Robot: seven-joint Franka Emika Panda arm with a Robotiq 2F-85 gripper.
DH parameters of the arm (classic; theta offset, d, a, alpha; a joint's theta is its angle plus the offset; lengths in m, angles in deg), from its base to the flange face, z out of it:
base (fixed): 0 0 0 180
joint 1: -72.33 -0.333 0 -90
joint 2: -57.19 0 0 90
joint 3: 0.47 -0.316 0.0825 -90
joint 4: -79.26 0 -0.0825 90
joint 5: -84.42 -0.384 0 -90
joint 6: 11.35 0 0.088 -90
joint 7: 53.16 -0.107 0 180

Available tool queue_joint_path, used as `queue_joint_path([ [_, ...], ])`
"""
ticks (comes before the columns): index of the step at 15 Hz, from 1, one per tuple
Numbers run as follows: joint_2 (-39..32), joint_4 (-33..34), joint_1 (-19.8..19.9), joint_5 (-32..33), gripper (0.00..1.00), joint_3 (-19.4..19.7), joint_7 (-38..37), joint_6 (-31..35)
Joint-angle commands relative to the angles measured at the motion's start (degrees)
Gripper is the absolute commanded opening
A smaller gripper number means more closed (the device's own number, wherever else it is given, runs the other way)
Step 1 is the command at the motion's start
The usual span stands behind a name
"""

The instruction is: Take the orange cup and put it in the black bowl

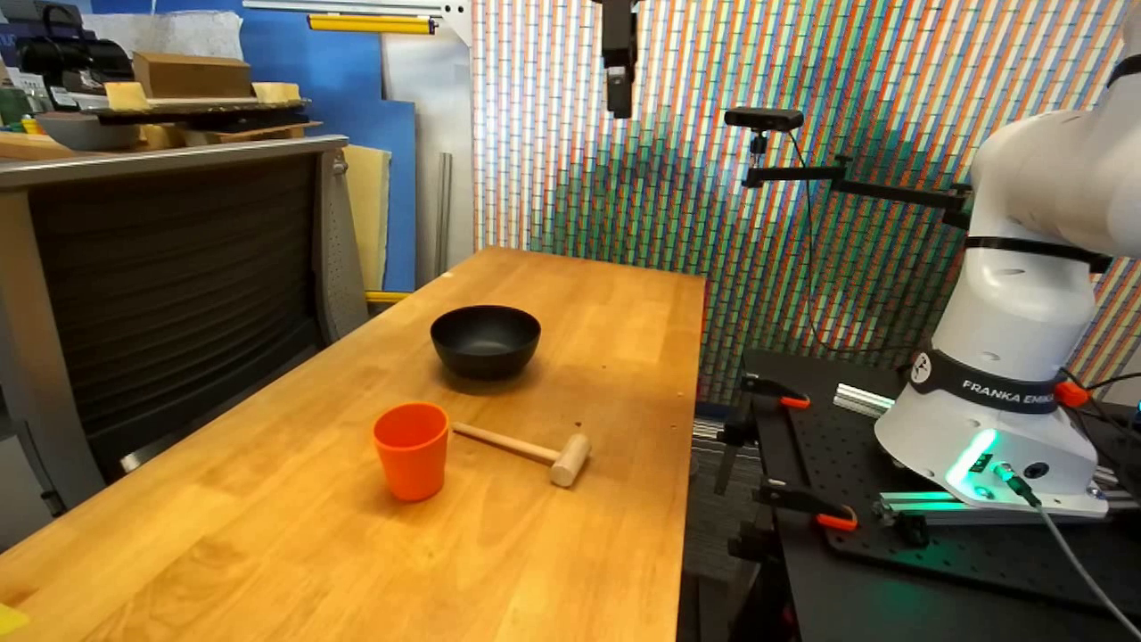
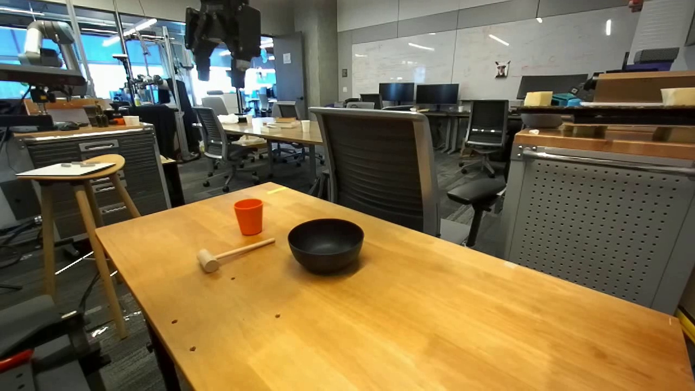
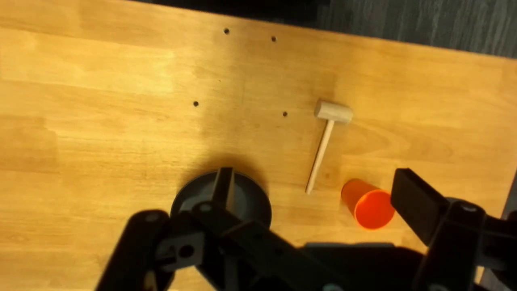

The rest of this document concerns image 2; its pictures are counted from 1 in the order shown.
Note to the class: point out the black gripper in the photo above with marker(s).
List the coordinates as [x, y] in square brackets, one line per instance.
[233, 24]

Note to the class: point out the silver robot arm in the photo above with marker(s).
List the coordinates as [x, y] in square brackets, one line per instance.
[40, 43]

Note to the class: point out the white paper cup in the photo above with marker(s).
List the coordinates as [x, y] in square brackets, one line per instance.
[305, 126]

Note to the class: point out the orange plastic cup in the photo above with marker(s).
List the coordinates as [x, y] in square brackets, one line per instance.
[249, 216]

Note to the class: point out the black bowl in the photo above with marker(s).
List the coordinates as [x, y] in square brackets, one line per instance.
[326, 244]

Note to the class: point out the grey bowl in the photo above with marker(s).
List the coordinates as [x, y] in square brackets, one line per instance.
[541, 120]

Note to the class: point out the grey door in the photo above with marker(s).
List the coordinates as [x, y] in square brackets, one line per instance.
[289, 76]

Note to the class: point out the long wooden table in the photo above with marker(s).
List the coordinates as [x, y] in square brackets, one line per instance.
[282, 132]

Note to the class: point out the grey tool cabinet with drawers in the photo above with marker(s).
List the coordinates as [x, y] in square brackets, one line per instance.
[130, 163]

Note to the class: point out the wooden mallet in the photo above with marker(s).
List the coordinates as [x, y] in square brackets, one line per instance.
[239, 251]

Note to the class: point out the grey mesh office chair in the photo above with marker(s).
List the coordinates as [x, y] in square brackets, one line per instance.
[380, 163]

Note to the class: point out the white sheet with small parts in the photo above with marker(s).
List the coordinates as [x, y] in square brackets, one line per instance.
[65, 168]

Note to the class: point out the row of monitors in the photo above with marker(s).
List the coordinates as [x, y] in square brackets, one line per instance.
[418, 93]

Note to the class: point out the wooden stool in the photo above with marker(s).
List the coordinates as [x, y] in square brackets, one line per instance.
[87, 217]

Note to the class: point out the black office chair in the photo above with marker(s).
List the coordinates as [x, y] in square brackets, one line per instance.
[487, 127]

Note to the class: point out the small picture on whiteboard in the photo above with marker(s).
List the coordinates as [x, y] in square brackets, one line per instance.
[501, 69]

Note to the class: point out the yellow foam block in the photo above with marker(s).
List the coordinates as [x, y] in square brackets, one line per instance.
[678, 96]
[537, 99]

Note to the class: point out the whiteboard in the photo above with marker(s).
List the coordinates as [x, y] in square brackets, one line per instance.
[543, 49]

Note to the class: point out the dark monitor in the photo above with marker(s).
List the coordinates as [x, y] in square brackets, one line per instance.
[551, 86]

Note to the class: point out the black machine with red part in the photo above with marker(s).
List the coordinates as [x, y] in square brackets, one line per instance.
[38, 347]

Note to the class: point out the teal box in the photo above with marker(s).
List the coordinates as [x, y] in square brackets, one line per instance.
[567, 100]

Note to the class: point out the grey perforated cabinet, wooden top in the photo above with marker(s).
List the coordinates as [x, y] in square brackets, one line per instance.
[597, 217]

